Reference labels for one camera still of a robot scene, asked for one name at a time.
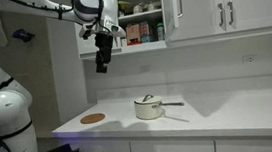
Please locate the green food bag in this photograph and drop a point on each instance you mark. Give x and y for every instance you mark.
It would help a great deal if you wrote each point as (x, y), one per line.
(125, 7)

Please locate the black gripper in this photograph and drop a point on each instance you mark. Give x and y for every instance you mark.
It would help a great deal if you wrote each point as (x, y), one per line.
(104, 44)

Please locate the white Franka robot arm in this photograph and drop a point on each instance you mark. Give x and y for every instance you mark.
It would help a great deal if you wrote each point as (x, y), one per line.
(2, 109)

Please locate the small pale jar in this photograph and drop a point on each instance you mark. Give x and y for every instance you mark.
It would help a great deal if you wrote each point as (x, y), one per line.
(150, 6)
(137, 8)

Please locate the small white container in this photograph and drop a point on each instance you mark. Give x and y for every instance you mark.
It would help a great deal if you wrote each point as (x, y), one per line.
(123, 41)

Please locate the open white cabinet door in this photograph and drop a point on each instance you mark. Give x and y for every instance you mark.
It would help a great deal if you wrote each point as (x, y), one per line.
(169, 9)

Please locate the round cork trivet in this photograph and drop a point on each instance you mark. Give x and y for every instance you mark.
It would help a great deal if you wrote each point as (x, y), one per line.
(93, 118)

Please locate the brown cardboard food box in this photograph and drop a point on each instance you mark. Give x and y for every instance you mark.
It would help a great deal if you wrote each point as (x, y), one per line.
(133, 34)

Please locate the white wall outlet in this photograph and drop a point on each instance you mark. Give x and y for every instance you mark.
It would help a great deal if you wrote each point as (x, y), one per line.
(249, 58)

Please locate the green-lidded container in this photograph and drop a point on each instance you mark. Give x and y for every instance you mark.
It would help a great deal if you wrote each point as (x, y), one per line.
(160, 32)

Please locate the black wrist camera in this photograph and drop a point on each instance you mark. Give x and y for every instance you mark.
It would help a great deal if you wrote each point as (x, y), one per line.
(86, 32)

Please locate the blue wall-hung object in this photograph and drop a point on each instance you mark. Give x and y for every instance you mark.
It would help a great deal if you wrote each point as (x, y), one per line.
(23, 35)

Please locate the cream saucepan lid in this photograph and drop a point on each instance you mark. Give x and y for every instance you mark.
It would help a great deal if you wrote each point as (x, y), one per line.
(151, 100)

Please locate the white upper wall cabinet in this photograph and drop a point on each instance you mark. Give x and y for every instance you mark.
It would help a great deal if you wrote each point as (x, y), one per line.
(146, 47)

